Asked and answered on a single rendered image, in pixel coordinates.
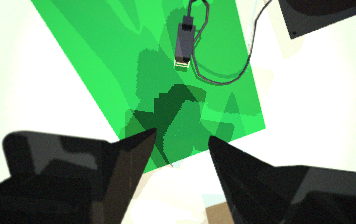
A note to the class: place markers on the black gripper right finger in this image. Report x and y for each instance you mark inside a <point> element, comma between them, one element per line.
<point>258,192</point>

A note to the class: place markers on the grey square computer fan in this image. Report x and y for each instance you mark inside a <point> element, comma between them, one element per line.
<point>305,16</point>

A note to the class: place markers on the green circuit board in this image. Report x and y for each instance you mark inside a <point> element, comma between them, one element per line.
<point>124,52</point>

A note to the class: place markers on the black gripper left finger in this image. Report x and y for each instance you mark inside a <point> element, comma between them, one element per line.
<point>114,169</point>

